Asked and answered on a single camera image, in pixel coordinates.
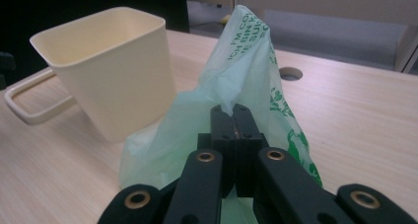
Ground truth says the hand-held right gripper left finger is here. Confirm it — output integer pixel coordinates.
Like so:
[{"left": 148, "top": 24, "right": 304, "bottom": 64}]
[{"left": 196, "top": 104, "right": 239, "bottom": 198}]

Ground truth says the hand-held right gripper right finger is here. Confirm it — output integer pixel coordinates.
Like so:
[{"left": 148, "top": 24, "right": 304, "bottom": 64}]
[{"left": 233, "top": 103, "right": 269, "bottom": 198}]

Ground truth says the green plastic bag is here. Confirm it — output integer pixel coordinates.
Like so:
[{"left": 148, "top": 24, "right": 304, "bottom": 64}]
[{"left": 118, "top": 4, "right": 324, "bottom": 224}]

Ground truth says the cream plastic bin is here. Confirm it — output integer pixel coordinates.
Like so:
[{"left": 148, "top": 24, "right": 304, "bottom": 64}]
[{"left": 29, "top": 6, "right": 176, "bottom": 143}]

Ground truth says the cream bin rim frame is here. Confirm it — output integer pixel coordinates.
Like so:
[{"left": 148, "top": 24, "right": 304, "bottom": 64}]
[{"left": 3, "top": 67, "right": 78, "bottom": 125}]

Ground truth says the round table cable hole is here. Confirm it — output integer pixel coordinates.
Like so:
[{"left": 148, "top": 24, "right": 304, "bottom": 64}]
[{"left": 279, "top": 66, "right": 304, "bottom": 82}]

